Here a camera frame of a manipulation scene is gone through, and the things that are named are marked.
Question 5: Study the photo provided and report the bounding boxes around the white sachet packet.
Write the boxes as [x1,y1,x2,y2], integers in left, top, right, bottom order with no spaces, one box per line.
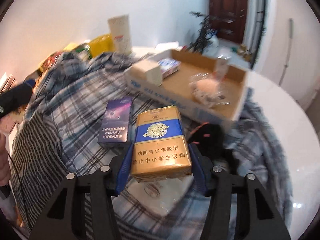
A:
[112,176,193,217]

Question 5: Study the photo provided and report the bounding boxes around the black sock with pink dots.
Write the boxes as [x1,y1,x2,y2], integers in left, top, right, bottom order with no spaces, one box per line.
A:
[188,123,239,175]

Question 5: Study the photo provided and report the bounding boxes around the purple cigarette pack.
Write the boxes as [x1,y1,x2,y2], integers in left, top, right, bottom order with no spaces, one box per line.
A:
[98,96,132,148]

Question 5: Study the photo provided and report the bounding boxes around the gold blue cigarette pack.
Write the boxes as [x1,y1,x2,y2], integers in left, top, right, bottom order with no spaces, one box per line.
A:
[131,106,191,183]

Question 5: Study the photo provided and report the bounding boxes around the beige pad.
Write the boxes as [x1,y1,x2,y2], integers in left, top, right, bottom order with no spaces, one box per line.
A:
[189,73,231,108]

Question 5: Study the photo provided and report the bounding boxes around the small beige box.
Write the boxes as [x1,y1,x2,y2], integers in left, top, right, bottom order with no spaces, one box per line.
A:
[130,60,162,86]

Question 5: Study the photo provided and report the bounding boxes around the white blue flower pattern box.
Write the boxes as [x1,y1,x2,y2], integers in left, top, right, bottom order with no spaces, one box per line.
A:
[158,58,181,79]

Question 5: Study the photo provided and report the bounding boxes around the person's left hand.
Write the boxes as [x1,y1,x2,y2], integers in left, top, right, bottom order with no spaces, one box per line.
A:
[0,133,11,186]

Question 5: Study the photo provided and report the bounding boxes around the blue plaid shirt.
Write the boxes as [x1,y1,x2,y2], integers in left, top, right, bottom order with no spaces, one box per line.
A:
[11,53,293,239]

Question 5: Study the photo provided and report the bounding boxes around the colourful clutter pile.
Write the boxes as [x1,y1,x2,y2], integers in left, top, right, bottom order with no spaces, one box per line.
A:
[38,42,92,73]

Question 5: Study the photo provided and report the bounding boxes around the black white striped garment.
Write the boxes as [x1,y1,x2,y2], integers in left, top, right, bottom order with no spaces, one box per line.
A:
[10,113,68,231]

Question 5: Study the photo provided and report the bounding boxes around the shallow cardboard tray box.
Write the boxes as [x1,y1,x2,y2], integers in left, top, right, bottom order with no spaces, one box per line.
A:
[124,49,248,130]

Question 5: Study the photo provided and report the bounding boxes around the yellow bag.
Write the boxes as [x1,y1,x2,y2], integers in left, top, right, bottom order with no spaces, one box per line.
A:
[88,34,116,58]

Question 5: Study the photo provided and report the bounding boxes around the tall white paper tube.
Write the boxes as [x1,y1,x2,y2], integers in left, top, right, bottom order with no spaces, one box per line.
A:
[107,14,132,55]

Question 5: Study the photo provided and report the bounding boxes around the white plastic bag on floor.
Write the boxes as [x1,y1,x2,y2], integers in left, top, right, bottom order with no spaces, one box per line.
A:
[202,35,219,57]

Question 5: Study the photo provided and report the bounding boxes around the cardboard boxes on floor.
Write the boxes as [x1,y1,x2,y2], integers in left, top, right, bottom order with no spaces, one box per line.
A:
[237,44,252,62]

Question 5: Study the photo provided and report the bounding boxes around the black bicycle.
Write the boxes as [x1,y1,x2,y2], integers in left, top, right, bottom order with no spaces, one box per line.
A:
[188,11,218,54]

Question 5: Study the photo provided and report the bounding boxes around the dark red entrance door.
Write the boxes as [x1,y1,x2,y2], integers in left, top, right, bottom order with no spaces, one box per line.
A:
[209,0,248,44]

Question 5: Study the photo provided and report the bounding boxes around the grey mop handle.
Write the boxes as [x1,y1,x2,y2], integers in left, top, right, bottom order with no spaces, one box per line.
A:
[278,17,294,87]

